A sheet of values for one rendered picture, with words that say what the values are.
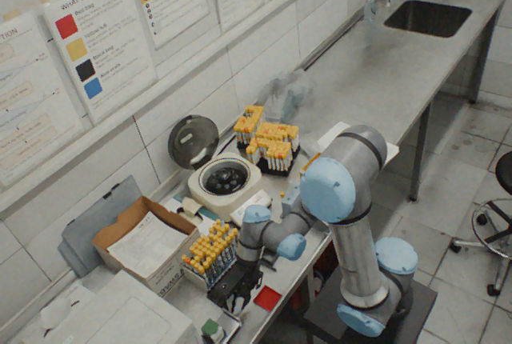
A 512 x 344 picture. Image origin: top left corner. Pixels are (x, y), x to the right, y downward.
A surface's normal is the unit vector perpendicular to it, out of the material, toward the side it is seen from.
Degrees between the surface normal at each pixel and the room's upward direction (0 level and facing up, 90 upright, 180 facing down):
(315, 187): 83
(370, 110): 0
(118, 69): 94
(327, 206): 83
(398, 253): 8
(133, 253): 1
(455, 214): 0
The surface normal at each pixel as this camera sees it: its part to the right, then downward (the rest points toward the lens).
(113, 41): 0.83, 0.35
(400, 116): -0.13, -0.73
